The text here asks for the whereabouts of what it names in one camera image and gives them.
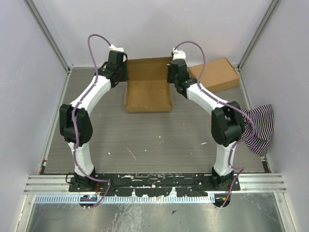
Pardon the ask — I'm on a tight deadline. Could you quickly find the cardboard box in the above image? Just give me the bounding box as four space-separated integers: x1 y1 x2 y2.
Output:
125 57 172 113
200 58 240 93

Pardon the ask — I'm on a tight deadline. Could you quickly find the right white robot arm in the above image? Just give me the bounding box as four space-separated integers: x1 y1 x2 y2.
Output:
167 58 244 191

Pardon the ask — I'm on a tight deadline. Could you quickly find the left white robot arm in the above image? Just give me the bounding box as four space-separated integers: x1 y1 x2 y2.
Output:
59 45 128 192

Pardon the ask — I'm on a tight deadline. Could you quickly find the folded closed cardboard box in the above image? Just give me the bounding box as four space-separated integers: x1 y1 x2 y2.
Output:
200 58 240 93

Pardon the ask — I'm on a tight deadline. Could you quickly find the striped purple black cloth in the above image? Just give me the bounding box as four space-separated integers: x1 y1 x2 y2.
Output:
241 104 274 157

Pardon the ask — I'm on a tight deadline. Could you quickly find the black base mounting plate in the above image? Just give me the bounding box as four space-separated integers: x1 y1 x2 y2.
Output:
66 173 240 197

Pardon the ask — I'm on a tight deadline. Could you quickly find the small green circuit board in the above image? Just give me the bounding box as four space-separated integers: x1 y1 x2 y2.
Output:
80 194 98 202

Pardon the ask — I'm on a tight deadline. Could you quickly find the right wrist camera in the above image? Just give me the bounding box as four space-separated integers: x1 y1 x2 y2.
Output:
171 48 186 60

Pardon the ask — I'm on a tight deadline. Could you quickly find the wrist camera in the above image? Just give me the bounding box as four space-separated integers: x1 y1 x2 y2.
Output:
109 44 124 52
171 48 186 60

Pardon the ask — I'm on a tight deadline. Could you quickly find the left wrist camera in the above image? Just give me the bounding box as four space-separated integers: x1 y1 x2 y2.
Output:
109 44 124 52

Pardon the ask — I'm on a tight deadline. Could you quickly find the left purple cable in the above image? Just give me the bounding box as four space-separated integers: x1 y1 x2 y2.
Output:
72 34 112 210

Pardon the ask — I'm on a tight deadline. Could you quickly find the purple cable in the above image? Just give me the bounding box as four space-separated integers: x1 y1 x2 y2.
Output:
172 41 256 208
72 34 112 210

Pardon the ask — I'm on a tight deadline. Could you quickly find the left aluminium corner post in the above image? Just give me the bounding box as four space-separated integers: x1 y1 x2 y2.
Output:
24 0 71 72

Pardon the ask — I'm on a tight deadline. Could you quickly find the aluminium corner post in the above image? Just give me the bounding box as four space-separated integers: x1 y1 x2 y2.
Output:
24 0 71 72
237 0 281 71

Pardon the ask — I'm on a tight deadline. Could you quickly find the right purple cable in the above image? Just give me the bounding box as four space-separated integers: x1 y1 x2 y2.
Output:
172 41 256 208

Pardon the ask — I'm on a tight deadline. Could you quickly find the right aluminium corner post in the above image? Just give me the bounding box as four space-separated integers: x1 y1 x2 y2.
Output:
237 0 281 71

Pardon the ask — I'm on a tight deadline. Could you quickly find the white slotted cable duct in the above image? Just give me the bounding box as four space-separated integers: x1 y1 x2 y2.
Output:
34 194 215 204

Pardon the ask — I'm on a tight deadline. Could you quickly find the aluminium front rail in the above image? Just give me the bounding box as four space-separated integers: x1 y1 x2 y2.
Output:
24 173 286 196

